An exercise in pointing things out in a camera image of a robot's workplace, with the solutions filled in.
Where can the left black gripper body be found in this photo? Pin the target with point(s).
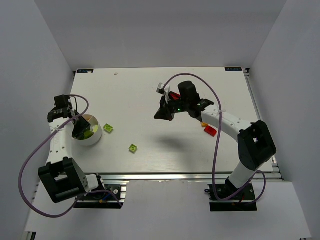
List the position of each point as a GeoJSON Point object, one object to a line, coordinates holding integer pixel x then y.
{"type": "Point", "coordinates": [78, 124]}

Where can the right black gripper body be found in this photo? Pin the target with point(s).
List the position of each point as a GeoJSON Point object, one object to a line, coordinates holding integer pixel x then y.
{"type": "Point", "coordinates": [170, 108]}

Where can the orange long lego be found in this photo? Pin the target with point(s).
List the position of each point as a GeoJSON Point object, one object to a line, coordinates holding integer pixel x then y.
{"type": "Point", "coordinates": [203, 124]}

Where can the lime lego table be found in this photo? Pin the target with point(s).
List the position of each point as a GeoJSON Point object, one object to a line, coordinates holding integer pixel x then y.
{"type": "Point", "coordinates": [133, 148]}

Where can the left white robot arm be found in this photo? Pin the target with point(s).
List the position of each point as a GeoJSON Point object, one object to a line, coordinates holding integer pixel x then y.
{"type": "Point", "coordinates": [62, 177]}

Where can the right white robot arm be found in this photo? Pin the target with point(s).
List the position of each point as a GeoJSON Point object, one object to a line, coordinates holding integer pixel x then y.
{"type": "Point", "coordinates": [255, 143]}

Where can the white round divided container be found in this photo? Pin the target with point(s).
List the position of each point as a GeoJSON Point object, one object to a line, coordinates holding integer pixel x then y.
{"type": "Point", "coordinates": [95, 138]}

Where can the red rectangular lego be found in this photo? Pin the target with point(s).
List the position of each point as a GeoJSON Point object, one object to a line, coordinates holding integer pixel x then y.
{"type": "Point", "coordinates": [174, 96]}

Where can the red sloped lego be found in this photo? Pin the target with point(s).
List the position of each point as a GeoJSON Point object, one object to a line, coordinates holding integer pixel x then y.
{"type": "Point", "coordinates": [210, 130]}

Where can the left blue table label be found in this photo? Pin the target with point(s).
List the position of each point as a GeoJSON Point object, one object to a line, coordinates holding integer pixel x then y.
{"type": "Point", "coordinates": [85, 71]}

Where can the blue table label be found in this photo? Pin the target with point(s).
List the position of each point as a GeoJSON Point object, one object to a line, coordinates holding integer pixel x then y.
{"type": "Point", "coordinates": [233, 69]}
{"type": "Point", "coordinates": [85, 71]}

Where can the right blue table label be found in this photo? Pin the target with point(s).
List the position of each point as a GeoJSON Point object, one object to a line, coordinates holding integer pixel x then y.
{"type": "Point", "coordinates": [233, 69]}

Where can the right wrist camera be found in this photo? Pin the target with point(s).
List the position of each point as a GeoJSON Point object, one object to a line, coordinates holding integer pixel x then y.
{"type": "Point", "coordinates": [163, 89]}

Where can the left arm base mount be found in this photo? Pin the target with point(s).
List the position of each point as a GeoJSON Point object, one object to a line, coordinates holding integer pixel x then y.
{"type": "Point", "coordinates": [105, 196]}

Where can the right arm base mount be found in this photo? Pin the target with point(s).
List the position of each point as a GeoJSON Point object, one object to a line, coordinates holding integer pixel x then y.
{"type": "Point", "coordinates": [242, 202]}

